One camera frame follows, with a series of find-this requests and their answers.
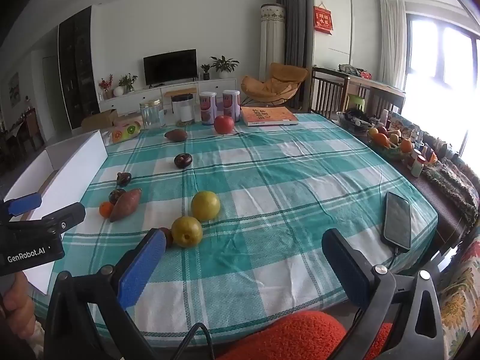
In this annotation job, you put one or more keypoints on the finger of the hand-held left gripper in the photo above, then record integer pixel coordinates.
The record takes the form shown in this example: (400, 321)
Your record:
(63, 215)
(24, 203)

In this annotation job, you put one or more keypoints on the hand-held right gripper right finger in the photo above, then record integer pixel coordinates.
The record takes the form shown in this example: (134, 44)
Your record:
(347, 270)

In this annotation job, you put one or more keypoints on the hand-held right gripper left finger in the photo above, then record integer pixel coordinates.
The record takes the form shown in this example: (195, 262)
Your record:
(142, 266)

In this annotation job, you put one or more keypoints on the small dark red fruit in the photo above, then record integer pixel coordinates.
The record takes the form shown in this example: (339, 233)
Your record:
(167, 237)

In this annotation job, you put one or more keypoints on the small orange tangerine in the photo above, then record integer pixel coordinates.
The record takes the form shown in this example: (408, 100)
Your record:
(105, 209)

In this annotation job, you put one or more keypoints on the dark purple mangosteen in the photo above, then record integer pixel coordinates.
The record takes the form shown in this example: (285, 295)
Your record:
(123, 178)
(183, 161)
(115, 195)

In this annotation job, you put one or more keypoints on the white cardboard box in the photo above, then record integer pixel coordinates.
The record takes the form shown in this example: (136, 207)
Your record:
(75, 161)

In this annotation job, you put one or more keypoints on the yellow green pear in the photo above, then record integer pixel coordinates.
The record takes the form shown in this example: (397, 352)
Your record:
(205, 206)
(186, 231)

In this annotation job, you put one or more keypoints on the reddish sweet potato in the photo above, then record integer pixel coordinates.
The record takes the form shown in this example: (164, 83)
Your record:
(126, 204)

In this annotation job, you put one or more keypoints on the brown oval fruit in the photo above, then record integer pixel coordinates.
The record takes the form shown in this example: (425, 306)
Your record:
(176, 135)

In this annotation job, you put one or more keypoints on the red apple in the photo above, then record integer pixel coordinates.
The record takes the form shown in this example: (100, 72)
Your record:
(224, 124)

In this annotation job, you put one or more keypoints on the person's left forearm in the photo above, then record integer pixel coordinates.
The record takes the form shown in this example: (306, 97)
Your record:
(17, 343)

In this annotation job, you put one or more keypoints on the person's left hand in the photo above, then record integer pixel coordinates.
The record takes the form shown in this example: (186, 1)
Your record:
(17, 302)

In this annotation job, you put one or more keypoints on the black smartphone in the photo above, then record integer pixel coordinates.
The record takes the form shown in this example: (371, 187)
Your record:
(397, 219)

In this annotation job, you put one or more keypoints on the wooden side furniture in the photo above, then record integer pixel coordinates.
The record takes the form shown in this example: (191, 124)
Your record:
(28, 129)

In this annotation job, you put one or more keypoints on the orange fuzzy cloth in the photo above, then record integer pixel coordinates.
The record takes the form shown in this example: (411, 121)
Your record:
(300, 335)

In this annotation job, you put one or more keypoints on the green white checked tablecloth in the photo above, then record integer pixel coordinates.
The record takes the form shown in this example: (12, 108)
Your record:
(281, 195)

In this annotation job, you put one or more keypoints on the brown cardboard box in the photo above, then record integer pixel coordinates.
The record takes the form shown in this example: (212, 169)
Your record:
(98, 119)

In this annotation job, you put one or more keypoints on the fruit print carton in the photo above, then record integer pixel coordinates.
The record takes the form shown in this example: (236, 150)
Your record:
(125, 132)

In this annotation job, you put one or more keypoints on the floral patterned cloth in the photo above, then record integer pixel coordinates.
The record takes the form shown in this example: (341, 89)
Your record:
(461, 300)

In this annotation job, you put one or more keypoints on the white bottle red cap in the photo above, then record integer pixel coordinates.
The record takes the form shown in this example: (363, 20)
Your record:
(417, 167)

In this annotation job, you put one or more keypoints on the dark crochet runner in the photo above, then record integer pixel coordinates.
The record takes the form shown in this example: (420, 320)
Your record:
(450, 187)

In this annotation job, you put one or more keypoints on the glass jar gold lid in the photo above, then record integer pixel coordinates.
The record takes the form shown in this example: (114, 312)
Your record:
(152, 115)

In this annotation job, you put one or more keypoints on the bowl of mixed fruit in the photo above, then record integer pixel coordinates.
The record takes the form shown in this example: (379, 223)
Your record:
(388, 140)

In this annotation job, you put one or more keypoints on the round white vase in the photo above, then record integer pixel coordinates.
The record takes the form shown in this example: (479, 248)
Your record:
(118, 91)

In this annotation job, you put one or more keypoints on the red flower arrangement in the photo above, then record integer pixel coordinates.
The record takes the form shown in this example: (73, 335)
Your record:
(106, 84)

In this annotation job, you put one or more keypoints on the leafy potted plant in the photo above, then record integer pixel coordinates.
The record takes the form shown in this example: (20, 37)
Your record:
(127, 82)

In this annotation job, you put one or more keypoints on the white television cabinet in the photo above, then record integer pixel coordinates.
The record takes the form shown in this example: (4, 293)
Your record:
(150, 94)

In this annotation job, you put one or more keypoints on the dark display cabinet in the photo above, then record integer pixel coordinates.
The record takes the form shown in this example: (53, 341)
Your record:
(77, 63)

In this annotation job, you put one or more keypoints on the black basket of items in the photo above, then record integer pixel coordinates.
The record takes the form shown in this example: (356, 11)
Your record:
(356, 120)

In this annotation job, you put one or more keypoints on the clear container dark lid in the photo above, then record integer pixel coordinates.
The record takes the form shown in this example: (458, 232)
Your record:
(183, 108)

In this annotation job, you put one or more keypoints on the green plastic stool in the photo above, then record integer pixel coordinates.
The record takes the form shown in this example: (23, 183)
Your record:
(355, 102)

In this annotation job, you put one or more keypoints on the printed food can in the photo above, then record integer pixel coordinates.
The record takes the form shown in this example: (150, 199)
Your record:
(208, 108)
(231, 105)

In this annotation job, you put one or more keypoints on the orange book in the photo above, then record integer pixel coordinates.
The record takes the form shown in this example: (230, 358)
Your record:
(268, 115)

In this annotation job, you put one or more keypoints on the dark wooden chair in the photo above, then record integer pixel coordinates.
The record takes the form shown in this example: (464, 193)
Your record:
(328, 90)
(378, 95)

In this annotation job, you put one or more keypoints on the black television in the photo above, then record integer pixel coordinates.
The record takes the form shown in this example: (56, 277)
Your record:
(170, 66)

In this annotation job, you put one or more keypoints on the orange lounge chair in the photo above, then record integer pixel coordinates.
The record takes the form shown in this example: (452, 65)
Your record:
(277, 80)

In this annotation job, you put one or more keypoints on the small potted green plant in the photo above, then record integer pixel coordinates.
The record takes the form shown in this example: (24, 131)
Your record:
(205, 72)

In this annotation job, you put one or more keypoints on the large potted green plant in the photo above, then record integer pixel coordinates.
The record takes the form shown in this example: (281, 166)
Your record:
(224, 65)

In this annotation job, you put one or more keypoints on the large window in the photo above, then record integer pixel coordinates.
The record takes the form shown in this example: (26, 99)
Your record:
(442, 75)

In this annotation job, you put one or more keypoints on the white curtain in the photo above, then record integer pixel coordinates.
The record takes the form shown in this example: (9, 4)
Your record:
(393, 41)

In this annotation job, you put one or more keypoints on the covered standing air conditioner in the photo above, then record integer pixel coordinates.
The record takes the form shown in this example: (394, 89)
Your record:
(272, 41)

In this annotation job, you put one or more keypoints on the grey curtain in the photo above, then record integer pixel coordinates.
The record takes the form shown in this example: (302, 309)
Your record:
(294, 18)

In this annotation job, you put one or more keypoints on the framed wall picture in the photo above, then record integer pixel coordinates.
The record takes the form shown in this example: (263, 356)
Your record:
(14, 89)

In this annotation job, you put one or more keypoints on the red wall hanging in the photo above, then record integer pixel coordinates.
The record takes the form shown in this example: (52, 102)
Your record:
(323, 20)

